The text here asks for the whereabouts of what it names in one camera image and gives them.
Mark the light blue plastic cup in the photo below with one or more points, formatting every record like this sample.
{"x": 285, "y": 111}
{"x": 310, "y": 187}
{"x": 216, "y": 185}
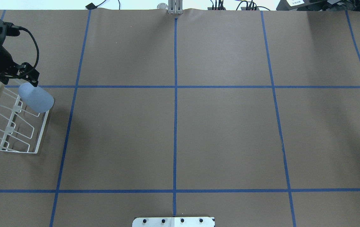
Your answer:
{"x": 36, "y": 98}

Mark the white wire cup holder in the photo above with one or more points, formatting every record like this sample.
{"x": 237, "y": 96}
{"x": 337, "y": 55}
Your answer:
{"x": 21, "y": 128}

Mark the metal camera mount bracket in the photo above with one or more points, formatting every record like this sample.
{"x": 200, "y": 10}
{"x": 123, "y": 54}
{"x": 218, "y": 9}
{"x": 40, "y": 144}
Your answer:
{"x": 175, "y": 7}

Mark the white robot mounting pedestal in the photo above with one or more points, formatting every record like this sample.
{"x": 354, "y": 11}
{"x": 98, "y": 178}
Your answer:
{"x": 174, "y": 222}

